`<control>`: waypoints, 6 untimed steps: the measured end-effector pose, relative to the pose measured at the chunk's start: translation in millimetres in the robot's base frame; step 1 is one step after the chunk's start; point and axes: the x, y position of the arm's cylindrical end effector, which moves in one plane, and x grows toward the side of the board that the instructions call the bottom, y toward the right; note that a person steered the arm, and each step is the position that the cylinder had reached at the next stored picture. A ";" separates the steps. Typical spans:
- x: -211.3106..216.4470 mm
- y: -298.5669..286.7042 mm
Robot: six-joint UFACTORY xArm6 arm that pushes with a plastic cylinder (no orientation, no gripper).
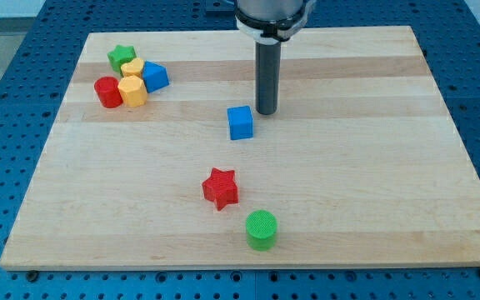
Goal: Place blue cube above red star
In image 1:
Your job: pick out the red cylinder block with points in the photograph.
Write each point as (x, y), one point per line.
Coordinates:
(107, 91)

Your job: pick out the green star block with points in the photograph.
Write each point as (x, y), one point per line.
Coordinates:
(120, 55)

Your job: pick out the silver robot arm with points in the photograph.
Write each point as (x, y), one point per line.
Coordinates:
(269, 22)

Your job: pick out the wooden board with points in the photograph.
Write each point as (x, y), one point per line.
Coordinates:
(361, 165)

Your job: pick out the blue perforated table plate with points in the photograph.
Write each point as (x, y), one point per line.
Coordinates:
(33, 86)

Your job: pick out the blue cube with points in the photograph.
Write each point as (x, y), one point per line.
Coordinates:
(240, 122)

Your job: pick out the blue triangular block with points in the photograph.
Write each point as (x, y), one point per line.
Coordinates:
(155, 76)

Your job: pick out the green cylinder block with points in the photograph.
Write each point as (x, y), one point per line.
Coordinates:
(261, 230)

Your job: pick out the yellow hexagon block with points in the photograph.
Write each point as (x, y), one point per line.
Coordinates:
(133, 91)

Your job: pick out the yellow heart block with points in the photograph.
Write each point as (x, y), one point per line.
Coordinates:
(133, 68)

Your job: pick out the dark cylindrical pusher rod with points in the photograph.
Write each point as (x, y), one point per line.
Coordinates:
(267, 70)

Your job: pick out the red star block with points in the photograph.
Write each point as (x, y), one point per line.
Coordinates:
(220, 188)

